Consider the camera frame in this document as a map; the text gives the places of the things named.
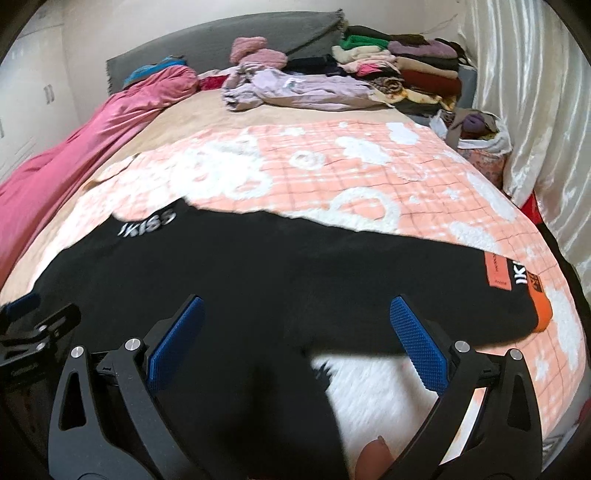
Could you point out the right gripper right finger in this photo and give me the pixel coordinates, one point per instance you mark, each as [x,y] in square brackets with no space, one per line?
[505,441]

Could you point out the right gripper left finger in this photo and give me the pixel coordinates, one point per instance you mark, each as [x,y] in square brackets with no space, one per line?
[78,447]

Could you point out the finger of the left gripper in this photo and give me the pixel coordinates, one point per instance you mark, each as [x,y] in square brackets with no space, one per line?
[20,307]
[28,346]

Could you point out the black long sleeve shirt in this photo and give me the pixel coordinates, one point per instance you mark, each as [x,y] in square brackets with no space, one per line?
[244,401]

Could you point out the white bag of clothes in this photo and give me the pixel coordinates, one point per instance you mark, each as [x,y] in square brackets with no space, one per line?
[481,138]

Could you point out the stack of folded clothes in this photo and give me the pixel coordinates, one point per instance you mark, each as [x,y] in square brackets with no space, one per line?
[416,75]

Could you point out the right hand thumb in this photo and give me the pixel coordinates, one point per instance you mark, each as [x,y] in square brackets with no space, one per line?
[374,460]

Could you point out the pink quilt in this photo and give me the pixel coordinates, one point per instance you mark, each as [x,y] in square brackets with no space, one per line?
[40,186]

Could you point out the white wardrobe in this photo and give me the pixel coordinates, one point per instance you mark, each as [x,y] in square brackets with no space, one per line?
[37,105]

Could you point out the pink checkered fleece blanket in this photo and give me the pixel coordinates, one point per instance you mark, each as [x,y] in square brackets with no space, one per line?
[390,177]

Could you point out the blue garment on quilt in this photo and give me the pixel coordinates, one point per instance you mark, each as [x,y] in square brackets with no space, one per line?
[141,73]

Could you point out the beige bed sheet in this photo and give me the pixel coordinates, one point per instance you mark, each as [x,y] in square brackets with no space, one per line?
[204,110]

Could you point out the dark red garment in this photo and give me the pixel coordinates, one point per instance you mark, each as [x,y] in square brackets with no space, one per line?
[212,82]

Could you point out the lilac crumpled garment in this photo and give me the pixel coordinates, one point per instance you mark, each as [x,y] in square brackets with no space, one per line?
[252,85]

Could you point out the grey headboard cover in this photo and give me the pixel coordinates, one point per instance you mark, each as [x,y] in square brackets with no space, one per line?
[298,34]

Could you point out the pink fuzzy garment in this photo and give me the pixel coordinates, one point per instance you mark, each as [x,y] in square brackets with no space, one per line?
[255,50]

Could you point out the white satin curtain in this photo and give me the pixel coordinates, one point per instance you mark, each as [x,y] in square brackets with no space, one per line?
[533,74]

